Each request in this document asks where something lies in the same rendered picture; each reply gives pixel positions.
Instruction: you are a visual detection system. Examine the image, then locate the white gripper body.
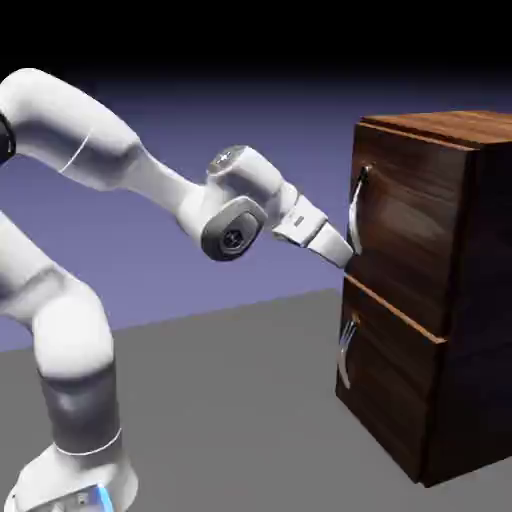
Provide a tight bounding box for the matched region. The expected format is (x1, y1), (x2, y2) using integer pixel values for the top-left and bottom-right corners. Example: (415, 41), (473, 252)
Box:
(306, 220), (356, 270)

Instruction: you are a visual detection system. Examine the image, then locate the dark wood cabinet door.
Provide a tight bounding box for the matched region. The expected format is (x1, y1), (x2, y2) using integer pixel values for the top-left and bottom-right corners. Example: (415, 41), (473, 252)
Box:
(344, 122), (476, 340)
(334, 274), (447, 484)

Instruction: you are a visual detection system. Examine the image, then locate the dark wood cabinet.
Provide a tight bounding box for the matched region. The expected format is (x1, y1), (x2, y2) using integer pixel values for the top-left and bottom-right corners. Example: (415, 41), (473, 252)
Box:
(334, 110), (512, 489)

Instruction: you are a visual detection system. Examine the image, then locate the curved silver door handle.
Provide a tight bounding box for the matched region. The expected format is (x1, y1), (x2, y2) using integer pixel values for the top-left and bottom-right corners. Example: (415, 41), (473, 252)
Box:
(337, 313), (360, 390)
(347, 164), (372, 256)

